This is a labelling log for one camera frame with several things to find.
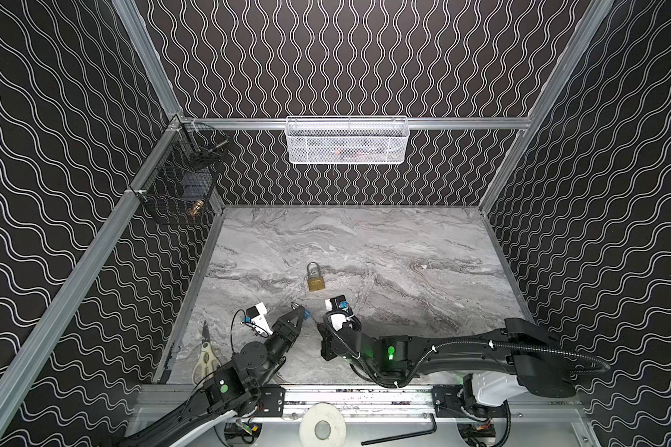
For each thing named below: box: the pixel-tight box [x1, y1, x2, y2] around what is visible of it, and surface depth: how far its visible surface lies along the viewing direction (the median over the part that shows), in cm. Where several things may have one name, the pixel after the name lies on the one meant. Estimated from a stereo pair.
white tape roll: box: [298, 402, 348, 447], surface depth 72 cm
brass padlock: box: [306, 261, 326, 292], surface depth 100 cm
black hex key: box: [360, 413, 439, 447], surface depth 72 cm
